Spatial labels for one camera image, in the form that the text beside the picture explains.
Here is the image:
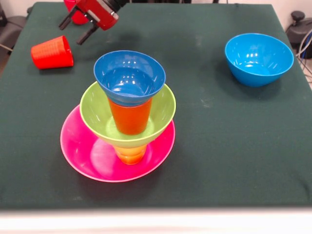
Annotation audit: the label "black chair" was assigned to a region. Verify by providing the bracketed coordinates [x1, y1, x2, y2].
[0, 4, 27, 52]
[285, 11, 312, 52]

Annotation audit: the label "green bowl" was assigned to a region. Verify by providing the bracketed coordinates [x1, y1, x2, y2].
[79, 81, 176, 148]

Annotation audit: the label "yellow cup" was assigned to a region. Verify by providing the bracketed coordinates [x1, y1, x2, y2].
[113, 143, 148, 165]

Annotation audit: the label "small dark blue bowl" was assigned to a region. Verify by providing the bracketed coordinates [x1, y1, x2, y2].
[93, 50, 167, 107]

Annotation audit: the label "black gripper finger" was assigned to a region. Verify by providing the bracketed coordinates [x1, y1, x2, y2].
[76, 9, 101, 46]
[58, 6, 80, 30]

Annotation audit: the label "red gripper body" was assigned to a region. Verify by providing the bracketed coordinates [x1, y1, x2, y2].
[77, 0, 119, 31]

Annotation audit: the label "light blue bowl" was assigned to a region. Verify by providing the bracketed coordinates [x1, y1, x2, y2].
[224, 33, 295, 88]

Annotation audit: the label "dark green table cloth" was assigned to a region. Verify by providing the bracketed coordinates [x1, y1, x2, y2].
[0, 1, 312, 210]

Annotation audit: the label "red cup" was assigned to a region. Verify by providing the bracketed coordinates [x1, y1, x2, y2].
[30, 35, 75, 70]
[63, 0, 90, 25]

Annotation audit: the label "large pink bowl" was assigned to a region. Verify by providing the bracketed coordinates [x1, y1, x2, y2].
[59, 104, 176, 183]

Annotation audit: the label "bundle of cables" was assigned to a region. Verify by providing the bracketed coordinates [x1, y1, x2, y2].
[295, 29, 312, 85]

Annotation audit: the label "orange cup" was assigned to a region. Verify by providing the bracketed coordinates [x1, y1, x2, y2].
[108, 98, 153, 136]

